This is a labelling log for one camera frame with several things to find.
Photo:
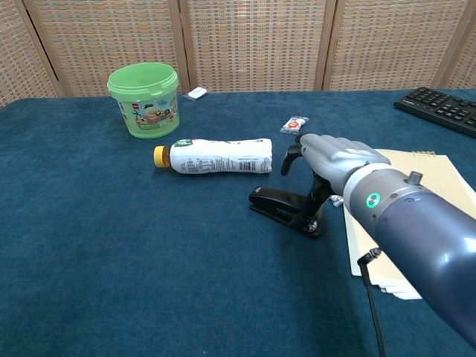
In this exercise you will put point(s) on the black stapler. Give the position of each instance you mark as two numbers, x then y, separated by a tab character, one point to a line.
275	202

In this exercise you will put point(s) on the white wrapped packet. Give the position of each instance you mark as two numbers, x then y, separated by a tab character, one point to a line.
195	93

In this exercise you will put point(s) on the white bottle with yellow cap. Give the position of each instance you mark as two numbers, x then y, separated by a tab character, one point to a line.
219	158

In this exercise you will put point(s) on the beige spiral notebook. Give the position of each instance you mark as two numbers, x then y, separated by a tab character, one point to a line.
446	175

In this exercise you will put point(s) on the black computer keyboard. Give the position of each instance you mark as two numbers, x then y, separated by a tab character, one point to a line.
442	108

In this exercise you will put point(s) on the woven bamboo folding screen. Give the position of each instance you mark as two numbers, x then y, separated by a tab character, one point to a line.
256	44

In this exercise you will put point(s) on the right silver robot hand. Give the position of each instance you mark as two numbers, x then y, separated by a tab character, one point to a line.
334	156

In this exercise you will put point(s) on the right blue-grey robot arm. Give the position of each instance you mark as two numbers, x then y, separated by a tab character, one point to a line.
427	238

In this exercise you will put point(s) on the dark blue table mat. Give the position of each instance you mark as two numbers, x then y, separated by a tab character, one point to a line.
148	267

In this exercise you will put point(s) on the green plastic bucket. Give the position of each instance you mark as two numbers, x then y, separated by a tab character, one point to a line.
148	122

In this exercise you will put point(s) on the red and white candy packet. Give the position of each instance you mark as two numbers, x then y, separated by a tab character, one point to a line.
294	125
337	201

